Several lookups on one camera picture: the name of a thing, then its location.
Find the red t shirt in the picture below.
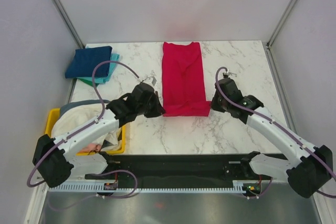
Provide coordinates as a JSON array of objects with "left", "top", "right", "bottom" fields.
[{"left": 162, "top": 42, "right": 211, "bottom": 117}]

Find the yellow plastic bin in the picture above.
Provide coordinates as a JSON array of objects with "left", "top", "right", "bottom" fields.
[{"left": 45, "top": 108, "right": 127, "bottom": 155}]

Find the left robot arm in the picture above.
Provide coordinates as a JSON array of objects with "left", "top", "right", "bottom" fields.
[{"left": 33, "top": 82, "right": 165, "bottom": 188}]

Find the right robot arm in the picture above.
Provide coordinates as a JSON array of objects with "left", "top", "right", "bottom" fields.
[{"left": 211, "top": 76, "right": 335, "bottom": 199}]

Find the pink t shirt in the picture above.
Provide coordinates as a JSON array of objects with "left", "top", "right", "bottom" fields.
[{"left": 79, "top": 143, "right": 102, "bottom": 153}]

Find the folded navy t shirt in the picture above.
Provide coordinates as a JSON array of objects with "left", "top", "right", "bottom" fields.
[{"left": 65, "top": 46, "right": 112, "bottom": 79}]

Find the white t shirt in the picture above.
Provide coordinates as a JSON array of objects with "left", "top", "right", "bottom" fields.
[{"left": 51, "top": 109, "right": 118, "bottom": 151}]

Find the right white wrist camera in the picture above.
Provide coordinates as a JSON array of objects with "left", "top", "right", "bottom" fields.
[{"left": 223, "top": 68, "right": 237, "bottom": 78}]

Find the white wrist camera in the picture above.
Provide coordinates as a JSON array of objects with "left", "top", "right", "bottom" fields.
[
  {"left": 141, "top": 76, "right": 157, "bottom": 87},
  {"left": 223, "top": 68, "right": 237, "bottom": 78}
]

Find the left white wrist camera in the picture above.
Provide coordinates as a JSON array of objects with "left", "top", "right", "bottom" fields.
[{"left": 141, "top": 76, "right": 157, "bottom": 87}]

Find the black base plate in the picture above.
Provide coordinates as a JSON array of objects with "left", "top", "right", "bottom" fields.
[{"left": 85, "top": 154, "right": 270, "bottom": 188}]

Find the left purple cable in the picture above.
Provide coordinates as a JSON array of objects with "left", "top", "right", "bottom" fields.
[{"left": 27, "top": 61, "right": 141, "bottom": 211}]

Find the grey slotted cable duct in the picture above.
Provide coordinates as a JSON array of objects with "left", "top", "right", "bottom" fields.
[{"left": 48, "top": 180, "right": 261, "bottom": 194}]

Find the right aluminium frame post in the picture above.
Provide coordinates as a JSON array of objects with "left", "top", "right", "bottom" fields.
[{"left": 265, "top": 0, "right": 315, "bottom": 50}]

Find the aluminium frame post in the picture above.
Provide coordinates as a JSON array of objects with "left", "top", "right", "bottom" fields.
[
  {"left": 51, "top": 0, "right": 85, "bottom": 48},
  {"left": 265, "top": 0, "right": 315, "bottom": 50}
]

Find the left aluminium frame post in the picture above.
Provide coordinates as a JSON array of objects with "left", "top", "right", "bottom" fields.
[{"left": 51, "top": 0, "right": 85, "bottom": 48}]

